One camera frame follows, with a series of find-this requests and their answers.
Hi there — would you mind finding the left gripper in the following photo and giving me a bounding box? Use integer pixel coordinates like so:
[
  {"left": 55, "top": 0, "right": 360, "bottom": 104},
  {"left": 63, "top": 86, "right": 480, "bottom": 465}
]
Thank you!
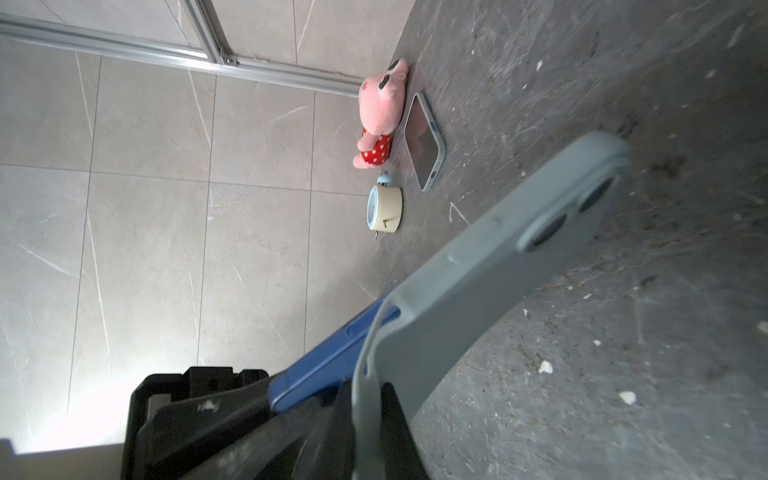
[{"left": 121, "top": 366, "right": 336, "bottom": 479}]

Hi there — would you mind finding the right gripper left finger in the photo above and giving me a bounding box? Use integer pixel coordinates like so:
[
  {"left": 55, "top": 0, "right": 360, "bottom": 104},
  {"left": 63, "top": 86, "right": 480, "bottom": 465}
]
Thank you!
[{"left": 292, "top": 383, "right": 354, "bottom": 479}]

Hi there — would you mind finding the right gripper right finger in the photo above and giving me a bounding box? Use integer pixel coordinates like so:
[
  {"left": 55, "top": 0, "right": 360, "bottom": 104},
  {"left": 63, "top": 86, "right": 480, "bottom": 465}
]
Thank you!
[{"left": 380, "top": 383, "right": 429, "bottom": 480}]

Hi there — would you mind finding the phone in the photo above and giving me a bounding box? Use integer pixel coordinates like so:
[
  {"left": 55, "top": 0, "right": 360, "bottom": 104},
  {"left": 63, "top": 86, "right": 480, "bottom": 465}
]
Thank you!
[
  {"left": 404, "top": 92, "right": 447, "bottom": 192},
  {"left": 267, "top": 299, "right": 383, "bottom": 414}
]

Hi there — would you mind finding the small cream alarm clock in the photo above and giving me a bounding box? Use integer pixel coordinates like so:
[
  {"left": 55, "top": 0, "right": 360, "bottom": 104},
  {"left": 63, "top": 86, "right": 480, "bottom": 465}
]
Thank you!
[{"left": 366, "top": 173, "right": 403, "bottom": 237}]

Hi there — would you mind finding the pink plush toy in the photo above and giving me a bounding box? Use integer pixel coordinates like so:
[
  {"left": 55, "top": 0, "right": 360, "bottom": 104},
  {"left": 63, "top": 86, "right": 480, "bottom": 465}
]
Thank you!
[{"left": 353, "top": 59, "right": 409, "bottom": 169}]

